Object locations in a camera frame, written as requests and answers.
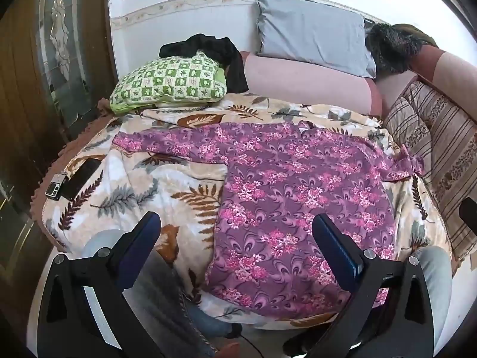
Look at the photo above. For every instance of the small grey device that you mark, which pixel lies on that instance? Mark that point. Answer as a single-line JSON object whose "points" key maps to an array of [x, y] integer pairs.
{"points": [[53, 191]]}

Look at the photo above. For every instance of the pink bolster cushion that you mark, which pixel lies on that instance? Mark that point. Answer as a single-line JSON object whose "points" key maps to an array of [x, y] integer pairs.
{"points": [[303, 83]]}

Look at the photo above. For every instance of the wooden glass door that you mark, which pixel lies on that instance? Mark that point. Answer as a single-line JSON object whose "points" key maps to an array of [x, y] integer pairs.
{"points": [[56, 65]]}

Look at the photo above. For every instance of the dark furry blanket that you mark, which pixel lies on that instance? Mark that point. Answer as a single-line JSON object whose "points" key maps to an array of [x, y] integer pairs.
{"points": [[393, 46]]}

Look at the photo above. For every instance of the person jeans leg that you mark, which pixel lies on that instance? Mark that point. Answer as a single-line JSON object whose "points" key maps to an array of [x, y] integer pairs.
{"points": [[177, 326]]}

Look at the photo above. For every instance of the purple floral garment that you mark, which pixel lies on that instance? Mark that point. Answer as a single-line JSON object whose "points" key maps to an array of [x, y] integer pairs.
{"points": [[279, 177]]}

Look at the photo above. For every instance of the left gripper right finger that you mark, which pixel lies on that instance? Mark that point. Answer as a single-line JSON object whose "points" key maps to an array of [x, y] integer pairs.
{"points": [[388, 313]]}

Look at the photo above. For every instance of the leaf pattern fleece blanket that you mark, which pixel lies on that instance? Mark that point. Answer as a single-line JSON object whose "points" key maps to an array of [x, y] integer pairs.
{"points": [[187, 196]]}

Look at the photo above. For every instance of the black smartphone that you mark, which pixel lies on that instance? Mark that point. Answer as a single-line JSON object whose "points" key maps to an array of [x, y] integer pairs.
{"points": [[74, 185]]}

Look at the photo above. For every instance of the striped brown quilt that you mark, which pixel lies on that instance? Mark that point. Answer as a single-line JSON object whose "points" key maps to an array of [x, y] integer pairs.
{"points": [[432, 127]]}

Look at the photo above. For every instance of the grey pillow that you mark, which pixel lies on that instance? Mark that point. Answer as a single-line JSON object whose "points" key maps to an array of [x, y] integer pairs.
{"points": [[315, 33]]}

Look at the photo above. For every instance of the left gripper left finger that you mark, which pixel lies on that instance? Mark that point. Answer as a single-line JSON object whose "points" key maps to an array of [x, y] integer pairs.
{"points": [[66, 325]]}

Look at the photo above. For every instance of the black cloth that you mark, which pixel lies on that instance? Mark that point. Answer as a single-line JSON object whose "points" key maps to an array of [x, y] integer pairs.
{"points": [[222, 50]]}

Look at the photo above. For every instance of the green checkered pillow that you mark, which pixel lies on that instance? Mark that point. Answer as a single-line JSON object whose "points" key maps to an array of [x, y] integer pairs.
{"points": [[170, 82]]}

